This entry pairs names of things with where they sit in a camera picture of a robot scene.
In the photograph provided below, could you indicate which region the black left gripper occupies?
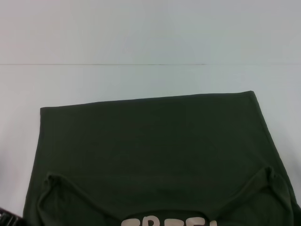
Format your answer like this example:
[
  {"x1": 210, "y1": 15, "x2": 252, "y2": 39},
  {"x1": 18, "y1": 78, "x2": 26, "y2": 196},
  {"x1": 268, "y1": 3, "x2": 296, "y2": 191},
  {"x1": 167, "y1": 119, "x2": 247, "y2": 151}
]
[{"x1": 0, "y1": 206, "x2": 24, "y2": 226}]

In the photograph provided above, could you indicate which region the dark green t-shirt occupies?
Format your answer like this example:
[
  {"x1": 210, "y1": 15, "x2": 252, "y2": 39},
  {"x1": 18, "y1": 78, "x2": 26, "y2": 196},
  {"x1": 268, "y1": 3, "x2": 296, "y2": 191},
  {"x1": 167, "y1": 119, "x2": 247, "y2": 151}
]
[{"x1": 22, "y1": 90, "x2": 301, "y2": 226}]

